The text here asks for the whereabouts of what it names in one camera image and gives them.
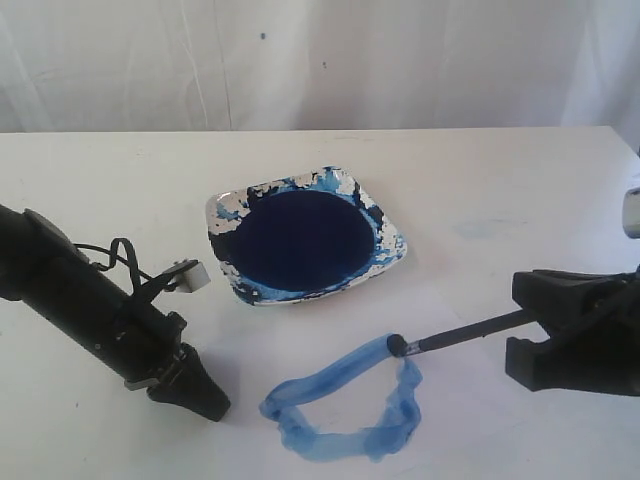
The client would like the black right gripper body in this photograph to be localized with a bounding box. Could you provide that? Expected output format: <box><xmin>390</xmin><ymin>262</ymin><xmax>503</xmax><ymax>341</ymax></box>
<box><xmin>587</xmin><ymin>269</ymin><xmax>639</xmax><ymax>395</ymax></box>

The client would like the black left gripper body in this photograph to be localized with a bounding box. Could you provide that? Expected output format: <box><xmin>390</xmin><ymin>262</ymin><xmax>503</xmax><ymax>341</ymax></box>
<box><xmin>92</xmin><ymin>295</ymin><xmax>187</xmax><ymax>384</ymax></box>

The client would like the black paintbrush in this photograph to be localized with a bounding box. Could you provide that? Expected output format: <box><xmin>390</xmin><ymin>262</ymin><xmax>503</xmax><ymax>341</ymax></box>
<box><xmin>386</xmin><ymin>310</ymin><xmax>531</xmax><ymax>358</ymax></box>

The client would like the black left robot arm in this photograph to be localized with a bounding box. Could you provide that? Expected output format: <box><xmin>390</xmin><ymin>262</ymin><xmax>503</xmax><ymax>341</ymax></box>
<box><xmin>1</xmin><ymin>207</ymin><xmax>231</xmax><ymax>422</ymax></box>

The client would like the white paper sheet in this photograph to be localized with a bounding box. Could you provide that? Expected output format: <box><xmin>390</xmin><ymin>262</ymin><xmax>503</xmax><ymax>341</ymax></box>
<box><xmin>198</xmin><ymin>292</ymin><xmax>520</xmax><ymax>479</ymax></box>

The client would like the white square paint dish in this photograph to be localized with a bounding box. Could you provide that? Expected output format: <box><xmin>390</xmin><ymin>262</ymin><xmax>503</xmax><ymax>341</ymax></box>
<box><xmin>205</xmin><ymin>166</ymin><xmax>408</xmax><ymax>306</ymax></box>

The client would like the white backdrop curtain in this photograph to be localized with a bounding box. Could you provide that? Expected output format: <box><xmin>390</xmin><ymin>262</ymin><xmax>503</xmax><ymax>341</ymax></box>
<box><xmin>1</xmin><ymin>1</ymin><xmax>639</xmax><ymax>136</ymax></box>

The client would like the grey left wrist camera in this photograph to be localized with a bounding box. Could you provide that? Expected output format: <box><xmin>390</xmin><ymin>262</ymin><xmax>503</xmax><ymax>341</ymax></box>
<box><xmin>174</xmin><ymin>260</ymin><xmax>210</xmax><ymax>293</ymax></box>

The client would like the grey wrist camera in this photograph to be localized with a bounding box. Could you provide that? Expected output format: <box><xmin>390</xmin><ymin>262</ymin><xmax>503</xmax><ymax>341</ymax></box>
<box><xmin>174</xmin><ymin>260</ymin><xmax>210</xmax><ymax>293</ymax></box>
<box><xmin>622</xmin><ymin>187</ymin><xmax>640</xmax><ymax>239</ymax></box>

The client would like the black left camera cable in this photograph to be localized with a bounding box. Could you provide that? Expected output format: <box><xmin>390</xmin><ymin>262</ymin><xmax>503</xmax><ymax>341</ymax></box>
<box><xmin>74</xmin><ymin>237</ymin><xmax>174</xmax><ymax>301</ymax></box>

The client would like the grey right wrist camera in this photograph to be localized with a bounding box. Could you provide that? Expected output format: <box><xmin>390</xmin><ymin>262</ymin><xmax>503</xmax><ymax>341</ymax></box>
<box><xmin>622</xmin><ymin>187</ymin><xmax>640</xmax><ymax>239</ymax></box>

